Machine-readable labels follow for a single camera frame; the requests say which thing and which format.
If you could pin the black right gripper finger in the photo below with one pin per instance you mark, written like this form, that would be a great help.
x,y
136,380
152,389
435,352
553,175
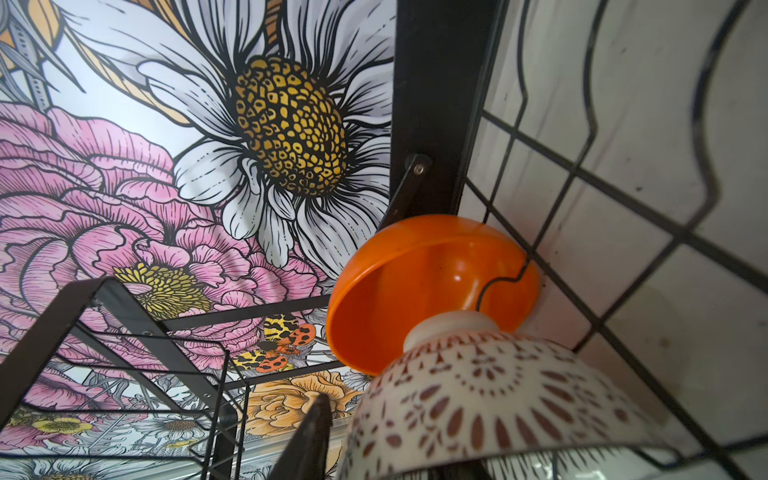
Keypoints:
x,y
305,456

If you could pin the white bowl dark radial pattern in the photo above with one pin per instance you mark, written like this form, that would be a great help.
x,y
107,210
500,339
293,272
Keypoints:
x,y
456,396

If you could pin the orange plastic bowl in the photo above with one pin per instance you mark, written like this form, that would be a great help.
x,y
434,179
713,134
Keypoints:
x,y
420,267

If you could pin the black metal dish rack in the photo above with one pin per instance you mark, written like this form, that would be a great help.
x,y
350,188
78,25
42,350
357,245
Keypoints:
x,y
183,182

